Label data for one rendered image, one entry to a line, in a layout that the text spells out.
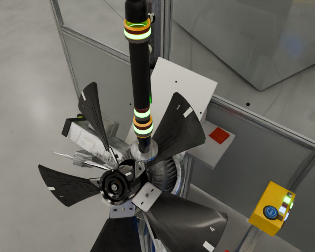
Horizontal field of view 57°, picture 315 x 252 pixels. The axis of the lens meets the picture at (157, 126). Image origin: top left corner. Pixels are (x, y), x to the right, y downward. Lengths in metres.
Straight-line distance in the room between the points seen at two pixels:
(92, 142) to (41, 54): 2.60
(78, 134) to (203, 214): 0.60
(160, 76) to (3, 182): 1.82
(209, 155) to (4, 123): 2.10
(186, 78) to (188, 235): 0.56
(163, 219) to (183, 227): 0.07
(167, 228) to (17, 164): 1.93
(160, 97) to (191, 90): 0.13
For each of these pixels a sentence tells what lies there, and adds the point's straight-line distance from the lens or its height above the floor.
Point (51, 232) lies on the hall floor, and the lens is 2.32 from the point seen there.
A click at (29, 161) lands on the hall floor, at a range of 2.68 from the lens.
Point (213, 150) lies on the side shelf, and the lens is 1.50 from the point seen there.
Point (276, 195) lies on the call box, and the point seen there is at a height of 1.07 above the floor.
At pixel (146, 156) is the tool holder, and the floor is 1.46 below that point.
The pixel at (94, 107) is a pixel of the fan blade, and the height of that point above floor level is 1.36.
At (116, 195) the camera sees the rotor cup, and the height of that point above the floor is 1.21.
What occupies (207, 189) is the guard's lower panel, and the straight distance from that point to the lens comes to 2.24.
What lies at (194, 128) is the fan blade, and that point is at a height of 1.43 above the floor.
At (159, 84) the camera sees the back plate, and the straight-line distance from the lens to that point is 1.16.
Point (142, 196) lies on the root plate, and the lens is 0.98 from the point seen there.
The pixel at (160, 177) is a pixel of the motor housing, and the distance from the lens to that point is 1.06.
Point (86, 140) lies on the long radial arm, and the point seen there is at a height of 1.12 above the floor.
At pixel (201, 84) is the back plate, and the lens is 1.10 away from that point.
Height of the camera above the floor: 2.07
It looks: 51 degrees down
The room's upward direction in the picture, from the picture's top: straight up
